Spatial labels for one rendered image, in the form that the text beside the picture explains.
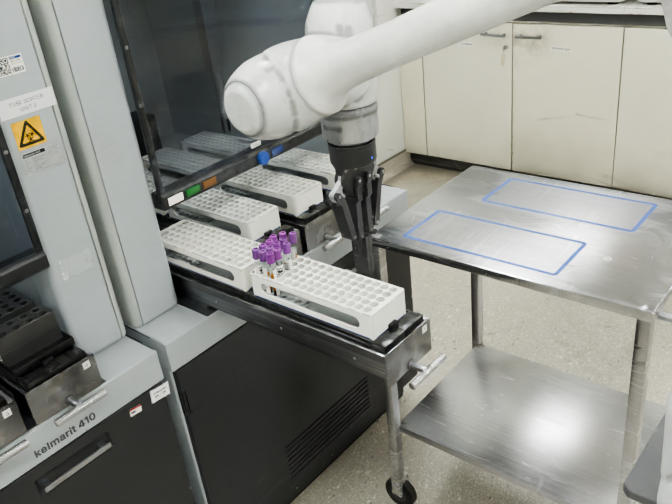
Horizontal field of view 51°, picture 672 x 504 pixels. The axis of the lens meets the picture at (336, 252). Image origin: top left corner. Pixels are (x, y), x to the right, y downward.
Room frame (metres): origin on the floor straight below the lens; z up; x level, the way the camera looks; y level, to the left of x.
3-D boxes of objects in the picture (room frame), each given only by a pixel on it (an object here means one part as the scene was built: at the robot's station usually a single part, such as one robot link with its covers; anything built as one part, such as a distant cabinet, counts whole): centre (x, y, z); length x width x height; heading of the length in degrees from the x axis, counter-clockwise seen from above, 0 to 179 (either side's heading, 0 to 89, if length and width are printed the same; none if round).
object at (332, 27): (1.05, -0.04, 1.29); 0.13 x 0.11 x 0.16; 143
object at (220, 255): (1.35, 0.26, 0.83); 0.30 x 0.10 x 0.06; 47
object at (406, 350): (1.22, 0.13, 0.78); 0.73 x 0.14 x 0.09; 47
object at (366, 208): (1.07, -0.05, 1.04); 0.04 x 0.01 x 0.11; 47
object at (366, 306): (1.13, 0.03, 0.83); 0.30 x 0.10 x 0.06; 47
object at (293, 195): (1.67, 0.15, 0.83); 0.30 x 0.10 x 0.06; 47
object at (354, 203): (1.05, -0.04, 1.04); 0.04 x 0.01 x 0.11; 47
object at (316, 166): (1.78, 0.05, 0.83); 0.30 x 0.10 x 0.06; 47
